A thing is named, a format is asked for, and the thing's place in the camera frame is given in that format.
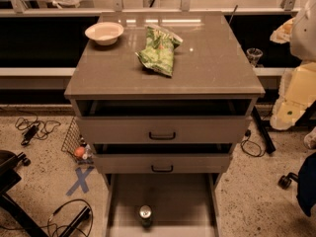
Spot white shoe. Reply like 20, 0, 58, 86
304, 127, 316, 149

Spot wire basket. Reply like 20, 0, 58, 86
61, 118, 93, 165

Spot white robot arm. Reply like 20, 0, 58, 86
270, 0, 316, 130

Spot black office chair base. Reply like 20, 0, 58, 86
0, 149, 48, 237

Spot top drawer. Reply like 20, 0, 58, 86
76, 118, 251, 144

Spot blue tape cross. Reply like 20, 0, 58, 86
66, 166, 94, 197

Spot grey drawer cabinet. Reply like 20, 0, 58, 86
65, 12, 264, 237

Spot black power adapter cable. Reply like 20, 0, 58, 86
14, 111, 62, 147

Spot black table leg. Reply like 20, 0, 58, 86
252, 107, 276, 154

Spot black cable right floor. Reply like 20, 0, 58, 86
240, 128, 267, 158

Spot white bowl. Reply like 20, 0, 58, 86
85, 22, 123, 45

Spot orange ball in basket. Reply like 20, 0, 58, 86
74, 146, 85, 158

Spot middle drawer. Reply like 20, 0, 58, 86
93, 154, 230, 174

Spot black cable loop left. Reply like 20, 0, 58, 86
45, 198, 94, 237

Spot green soda can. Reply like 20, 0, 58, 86
138, 205, 152, 227

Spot clear plastic cup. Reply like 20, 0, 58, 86
246, 47, 263, 67

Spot green chip bag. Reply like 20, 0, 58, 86
136, 25, 183, 77

